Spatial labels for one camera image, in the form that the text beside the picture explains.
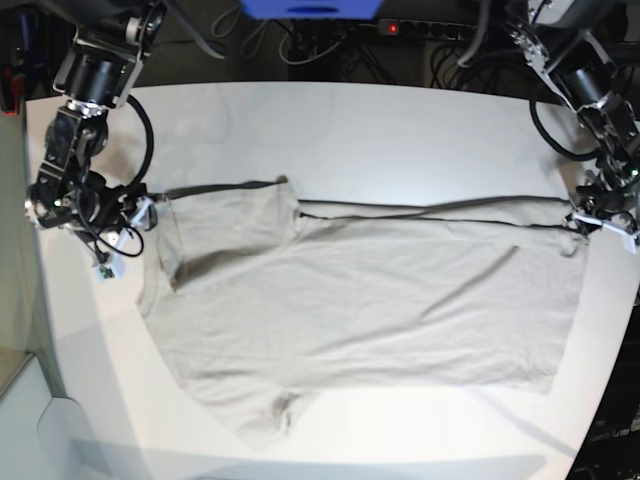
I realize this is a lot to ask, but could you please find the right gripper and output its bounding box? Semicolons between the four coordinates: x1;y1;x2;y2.
88;196;158;276

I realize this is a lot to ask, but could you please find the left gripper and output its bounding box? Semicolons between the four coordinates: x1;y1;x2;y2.
565;184;639;253

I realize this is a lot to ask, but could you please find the beige t-shirt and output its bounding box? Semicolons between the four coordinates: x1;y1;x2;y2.
138;181;588;447

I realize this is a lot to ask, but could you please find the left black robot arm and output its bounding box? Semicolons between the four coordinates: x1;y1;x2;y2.
505;1;639;253

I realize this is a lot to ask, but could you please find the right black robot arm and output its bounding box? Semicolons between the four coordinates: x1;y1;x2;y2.
24;1;166;280

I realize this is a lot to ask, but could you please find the red and blue clamp tool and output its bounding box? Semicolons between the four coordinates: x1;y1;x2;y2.
1;6;35;116

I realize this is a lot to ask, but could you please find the blue plastic bin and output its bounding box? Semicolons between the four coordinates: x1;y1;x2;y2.
241;0;383;20

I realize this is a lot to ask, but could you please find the black power strip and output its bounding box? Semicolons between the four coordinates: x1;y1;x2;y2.
376;19;476;42

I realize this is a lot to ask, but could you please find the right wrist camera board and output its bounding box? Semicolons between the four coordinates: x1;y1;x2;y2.
94;263;125;282

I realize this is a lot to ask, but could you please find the white cable on floor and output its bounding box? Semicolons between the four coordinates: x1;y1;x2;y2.
278;29;346;66

